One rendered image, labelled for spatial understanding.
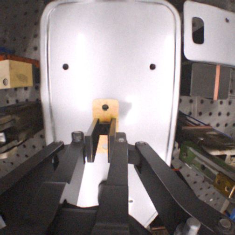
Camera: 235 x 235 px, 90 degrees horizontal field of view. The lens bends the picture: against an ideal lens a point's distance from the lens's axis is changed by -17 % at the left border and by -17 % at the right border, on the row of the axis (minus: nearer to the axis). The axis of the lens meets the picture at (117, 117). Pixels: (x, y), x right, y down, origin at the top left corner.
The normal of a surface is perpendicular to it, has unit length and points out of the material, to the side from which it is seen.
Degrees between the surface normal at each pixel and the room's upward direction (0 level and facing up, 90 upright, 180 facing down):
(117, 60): 0
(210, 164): 78
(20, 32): 0
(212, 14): 0
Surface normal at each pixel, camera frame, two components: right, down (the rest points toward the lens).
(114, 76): 0.01, 0.25
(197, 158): -0.98, 0.04
